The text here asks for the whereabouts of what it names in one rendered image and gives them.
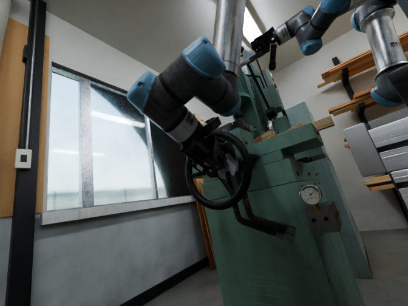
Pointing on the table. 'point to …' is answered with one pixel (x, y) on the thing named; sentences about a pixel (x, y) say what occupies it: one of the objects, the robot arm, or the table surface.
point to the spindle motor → (243, 90)
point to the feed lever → (263, 95)
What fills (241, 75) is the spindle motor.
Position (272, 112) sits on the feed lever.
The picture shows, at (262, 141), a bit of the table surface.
